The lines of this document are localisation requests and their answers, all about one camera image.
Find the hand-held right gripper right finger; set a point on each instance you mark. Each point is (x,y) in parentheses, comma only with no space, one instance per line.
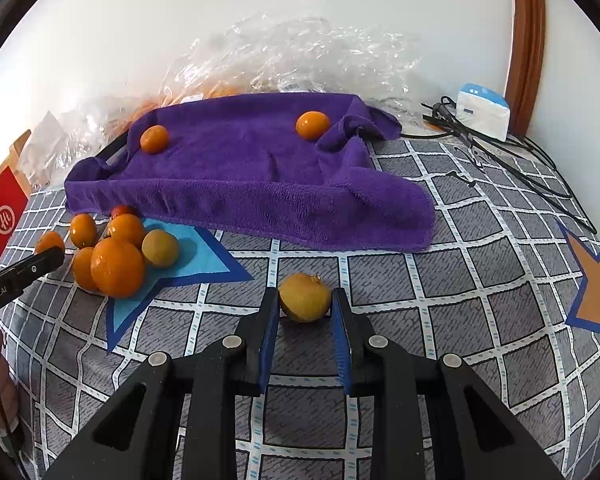
(341,350)

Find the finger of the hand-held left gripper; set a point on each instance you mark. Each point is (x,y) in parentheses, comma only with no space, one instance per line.
(40,264)

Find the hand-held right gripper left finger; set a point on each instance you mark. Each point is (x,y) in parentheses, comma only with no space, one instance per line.
(268,340)

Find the yellow-green round fruit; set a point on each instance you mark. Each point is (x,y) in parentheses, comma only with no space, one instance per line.
(304,297)
(160,247)

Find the large orange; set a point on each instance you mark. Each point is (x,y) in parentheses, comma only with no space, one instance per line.
(117,266)

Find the black tray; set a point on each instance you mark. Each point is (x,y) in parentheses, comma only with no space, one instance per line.
(111,152)

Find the purple towel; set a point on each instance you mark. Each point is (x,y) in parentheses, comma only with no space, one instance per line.
(260,175)

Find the person's left hand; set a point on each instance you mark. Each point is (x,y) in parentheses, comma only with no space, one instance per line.
(7,405)

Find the red paper bag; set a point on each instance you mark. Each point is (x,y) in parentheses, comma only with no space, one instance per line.
(2,215)

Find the red tomato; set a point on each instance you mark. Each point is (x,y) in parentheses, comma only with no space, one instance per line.
(123,209)

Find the grey checked bedsheet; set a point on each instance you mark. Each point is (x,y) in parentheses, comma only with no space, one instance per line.
(430,285)

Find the cardboard box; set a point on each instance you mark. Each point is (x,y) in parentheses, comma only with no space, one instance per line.
(19,147)

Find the white translucent plastic bag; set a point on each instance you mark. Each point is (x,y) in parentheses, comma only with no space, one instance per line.
(45,135)

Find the clear plastic bag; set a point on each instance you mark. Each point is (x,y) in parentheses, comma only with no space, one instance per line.
(105,122)
(305,55)

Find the white and blue box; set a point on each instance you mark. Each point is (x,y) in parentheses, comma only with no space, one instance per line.
(482,110)

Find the brown wooden door frame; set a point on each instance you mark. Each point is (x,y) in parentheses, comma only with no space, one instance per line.
(527,35)

